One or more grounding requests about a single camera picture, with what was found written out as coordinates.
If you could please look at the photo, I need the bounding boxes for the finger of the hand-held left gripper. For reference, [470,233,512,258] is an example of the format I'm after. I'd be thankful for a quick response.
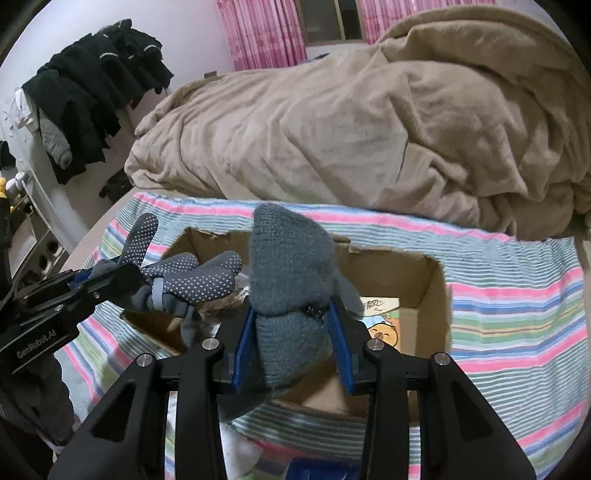
[14,262,143,306]
[22,278,145,325]

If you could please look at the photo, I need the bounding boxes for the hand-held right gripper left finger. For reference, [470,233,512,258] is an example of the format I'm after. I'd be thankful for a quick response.
[48,302,259,480]

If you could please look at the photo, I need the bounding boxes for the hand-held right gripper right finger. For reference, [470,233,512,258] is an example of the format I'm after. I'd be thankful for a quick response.
[325,295,537,480]

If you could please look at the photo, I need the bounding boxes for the grey dotted gloves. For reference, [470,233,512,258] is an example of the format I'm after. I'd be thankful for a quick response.
[115,213,244,349]

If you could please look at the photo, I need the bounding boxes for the grey knit sock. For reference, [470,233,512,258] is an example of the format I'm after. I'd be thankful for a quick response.
[248,203,366,394]

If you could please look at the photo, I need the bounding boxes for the cardboard box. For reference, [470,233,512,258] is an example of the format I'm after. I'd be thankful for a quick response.
[121,226,454,422]

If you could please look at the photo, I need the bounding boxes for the cartoon picture card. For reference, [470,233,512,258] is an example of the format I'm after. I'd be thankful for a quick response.
[359,296,403,357]

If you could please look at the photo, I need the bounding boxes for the white shelf unit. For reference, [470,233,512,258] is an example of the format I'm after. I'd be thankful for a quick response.
[0,88,75,287]

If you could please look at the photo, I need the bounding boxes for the dark cloth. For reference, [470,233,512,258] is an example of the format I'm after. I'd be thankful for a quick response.
[99,168,136,202]

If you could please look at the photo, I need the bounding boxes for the white cloth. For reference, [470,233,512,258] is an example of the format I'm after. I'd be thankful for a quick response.
[221,418,280,480]

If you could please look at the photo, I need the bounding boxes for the blue packet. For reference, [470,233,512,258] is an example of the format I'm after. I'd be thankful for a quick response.
[285,456,362,480]

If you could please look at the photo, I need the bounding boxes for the grey garment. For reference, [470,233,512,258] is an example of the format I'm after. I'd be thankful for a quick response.
[39,114,74,169]

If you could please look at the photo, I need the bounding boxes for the striped cloth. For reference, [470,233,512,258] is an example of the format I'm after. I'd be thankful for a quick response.
[59,192,585,480]

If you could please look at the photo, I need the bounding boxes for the pile of black clothes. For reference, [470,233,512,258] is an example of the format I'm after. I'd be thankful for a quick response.
[21,18,175,186]

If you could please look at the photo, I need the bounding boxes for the beige blanket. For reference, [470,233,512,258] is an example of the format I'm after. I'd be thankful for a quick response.
[124,10,591,241]

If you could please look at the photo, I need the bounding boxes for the window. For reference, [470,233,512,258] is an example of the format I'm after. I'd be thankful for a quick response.
[295,0,366,47]

